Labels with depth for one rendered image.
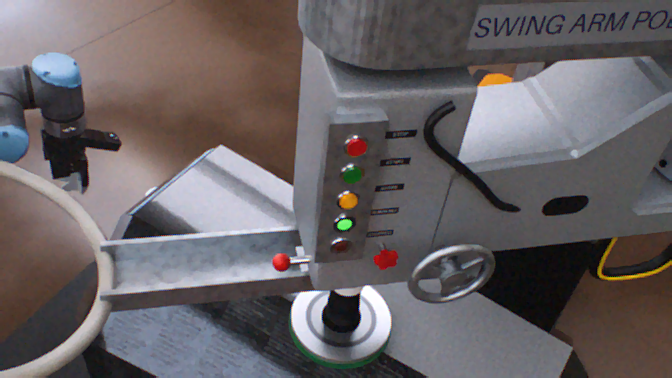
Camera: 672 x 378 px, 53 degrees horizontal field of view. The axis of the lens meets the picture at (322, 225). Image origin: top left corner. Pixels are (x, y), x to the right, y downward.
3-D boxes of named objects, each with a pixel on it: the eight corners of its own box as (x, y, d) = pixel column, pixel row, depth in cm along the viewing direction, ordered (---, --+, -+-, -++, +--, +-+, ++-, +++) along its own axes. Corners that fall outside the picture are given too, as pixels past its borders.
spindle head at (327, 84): (461, 197, 140) (527, -3, 107) (502, 280, 126) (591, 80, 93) (290, 214, 133) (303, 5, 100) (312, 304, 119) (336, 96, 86)
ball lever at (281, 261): (313, 257, 118) (315, 245, 116) (317, 271, 116) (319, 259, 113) (270, 262, 116) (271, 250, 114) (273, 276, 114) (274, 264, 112)
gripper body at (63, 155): (44, 161, 159) (37, 121, 150) (82, 152, 162) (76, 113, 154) (54, 182, 155) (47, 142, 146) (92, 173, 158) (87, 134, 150)
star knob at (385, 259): (388, 249, 112) (392, 233, 109) (396, 269, 109) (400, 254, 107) (367, 251, 112) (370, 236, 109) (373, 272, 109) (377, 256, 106)
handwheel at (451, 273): (465, 258, 125) (486, 202, 114) (485, 302, 118) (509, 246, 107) (387, 268, 122) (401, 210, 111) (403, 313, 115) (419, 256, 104)
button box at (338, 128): (358, 246, 111) (383, 107, 90) (362, 259, 109) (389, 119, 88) (310, 251, 109) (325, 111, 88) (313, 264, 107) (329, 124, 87)
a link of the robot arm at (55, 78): (25, 50, 139) (76, 46, 142) (34, 99, 148) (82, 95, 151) (30, 77, 133) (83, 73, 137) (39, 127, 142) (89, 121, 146)
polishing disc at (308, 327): (303, 372, 135) (303, 368, 134) (281, 288, 149) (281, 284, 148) (403, 354, 140) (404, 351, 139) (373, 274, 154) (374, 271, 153)
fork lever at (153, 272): (448, 216, 141) (454, 199, 138) (481, 289, 129) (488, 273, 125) (103, 244, 126) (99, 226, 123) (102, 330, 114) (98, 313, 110)
